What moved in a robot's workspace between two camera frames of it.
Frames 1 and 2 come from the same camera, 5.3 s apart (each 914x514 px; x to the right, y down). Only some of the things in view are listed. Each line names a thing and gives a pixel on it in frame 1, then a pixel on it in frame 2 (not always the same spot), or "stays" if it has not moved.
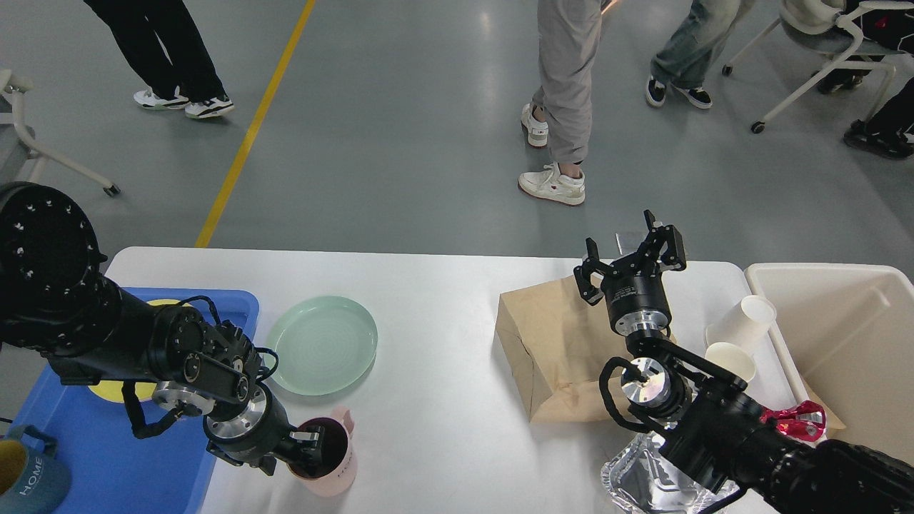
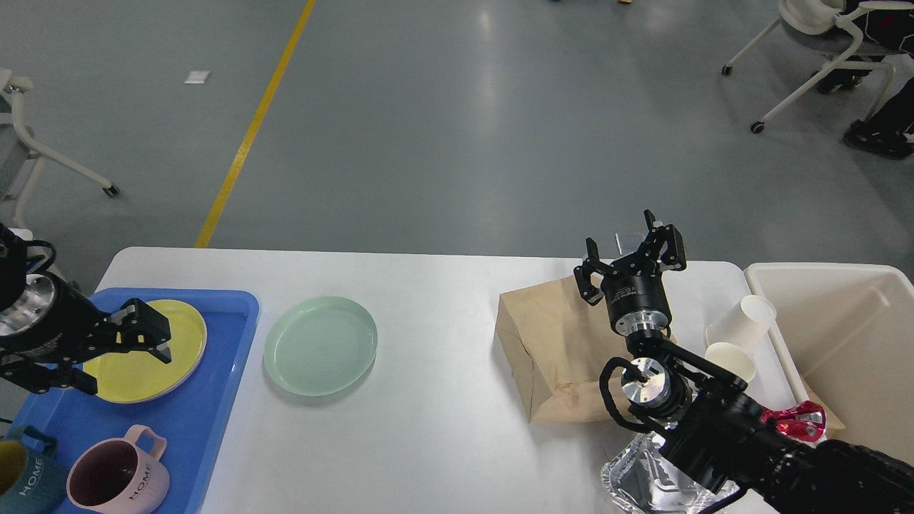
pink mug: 339,458 -> 116,476
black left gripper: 258,438 -> 56,321
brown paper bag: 555,338 stays
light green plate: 325,344 stays
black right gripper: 637,301 stays
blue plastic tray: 112,470 stays
